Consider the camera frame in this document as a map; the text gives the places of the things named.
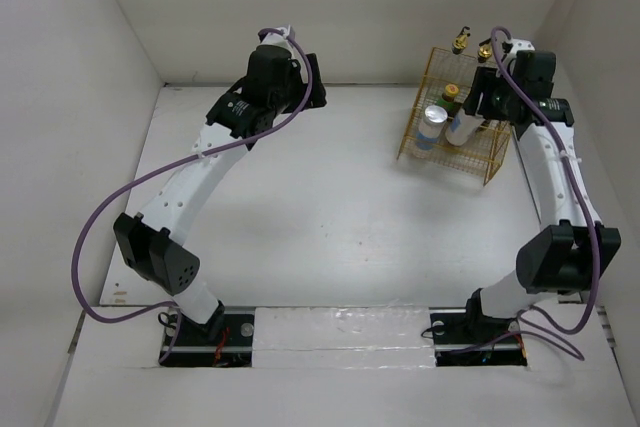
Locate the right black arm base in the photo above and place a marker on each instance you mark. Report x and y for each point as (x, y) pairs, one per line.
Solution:
(460, 341)

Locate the silver lid jar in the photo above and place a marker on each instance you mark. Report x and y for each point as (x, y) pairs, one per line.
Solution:
(462, 128)
(432, 121)

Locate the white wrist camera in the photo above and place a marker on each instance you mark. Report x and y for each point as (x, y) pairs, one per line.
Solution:
(277, 37)
(508, 50)

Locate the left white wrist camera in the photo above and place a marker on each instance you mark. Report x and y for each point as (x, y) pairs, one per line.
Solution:
(277, 37)

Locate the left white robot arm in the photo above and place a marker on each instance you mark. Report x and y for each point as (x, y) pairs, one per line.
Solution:
(152, 241)

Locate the metal mounting rail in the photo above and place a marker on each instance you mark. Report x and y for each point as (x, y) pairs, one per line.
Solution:
(340, 328)

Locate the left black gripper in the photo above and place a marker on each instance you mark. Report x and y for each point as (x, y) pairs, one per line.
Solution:
(303, 89)

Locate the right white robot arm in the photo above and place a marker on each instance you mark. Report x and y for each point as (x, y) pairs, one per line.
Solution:
(573, 248)

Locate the clear gold spout bottle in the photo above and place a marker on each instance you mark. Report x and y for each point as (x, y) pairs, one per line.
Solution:
(460, 42)

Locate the yellow wire rack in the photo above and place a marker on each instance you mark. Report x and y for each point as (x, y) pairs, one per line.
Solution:
(483, 154)

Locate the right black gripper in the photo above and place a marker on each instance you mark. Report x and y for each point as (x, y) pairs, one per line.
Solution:
(486, 79)

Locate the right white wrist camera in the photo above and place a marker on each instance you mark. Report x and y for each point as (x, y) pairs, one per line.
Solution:
(508, 50)

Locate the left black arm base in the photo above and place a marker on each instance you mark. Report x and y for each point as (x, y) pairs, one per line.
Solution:
(188, 348)

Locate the chili sauce bottle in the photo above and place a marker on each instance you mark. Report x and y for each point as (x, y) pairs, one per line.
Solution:
(447, 99)

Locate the square bottle dark residue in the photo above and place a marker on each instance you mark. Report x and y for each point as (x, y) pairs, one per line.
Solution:
(485, 51)

